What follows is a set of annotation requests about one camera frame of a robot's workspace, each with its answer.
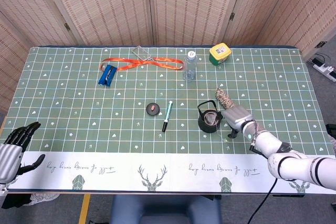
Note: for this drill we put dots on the green tub with yellow lid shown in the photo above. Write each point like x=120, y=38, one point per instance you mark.
x=220, y=53

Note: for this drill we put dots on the small black round disc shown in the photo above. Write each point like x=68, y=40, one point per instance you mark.
x=153, y=109

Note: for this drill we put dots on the clear plastic badge holder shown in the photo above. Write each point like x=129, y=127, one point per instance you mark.
x=140, y=53

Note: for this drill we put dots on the black fabric piece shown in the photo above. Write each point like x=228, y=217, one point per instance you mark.
x=15, y=201

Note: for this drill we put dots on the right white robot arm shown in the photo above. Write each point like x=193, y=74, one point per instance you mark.
x=288, y=163

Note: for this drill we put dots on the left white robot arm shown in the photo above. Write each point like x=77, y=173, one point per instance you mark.
x=2, y=188

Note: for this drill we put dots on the white crumpled cloth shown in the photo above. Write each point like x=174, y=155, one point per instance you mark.
x=43, y=197

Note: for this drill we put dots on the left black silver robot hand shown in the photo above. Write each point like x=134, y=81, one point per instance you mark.
x=9, y=158

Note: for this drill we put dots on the woven bamboo folding screen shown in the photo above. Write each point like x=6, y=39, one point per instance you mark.
x=105, y=6

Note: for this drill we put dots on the green grid tablecloth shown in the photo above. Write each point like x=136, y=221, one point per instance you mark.
x=105, y=119

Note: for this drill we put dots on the white power strip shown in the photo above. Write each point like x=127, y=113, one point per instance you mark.
x=325, y=69

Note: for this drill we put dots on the black cast iron teapot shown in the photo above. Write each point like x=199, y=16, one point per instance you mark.
x=203, y=127

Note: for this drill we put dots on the clear plastic water bottle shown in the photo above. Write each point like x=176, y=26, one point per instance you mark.
x=189, y=69

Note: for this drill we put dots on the blue padded chair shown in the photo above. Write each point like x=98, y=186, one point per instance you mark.
x=165, y=208

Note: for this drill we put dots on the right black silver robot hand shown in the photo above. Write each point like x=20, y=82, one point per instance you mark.
x=237, y=116

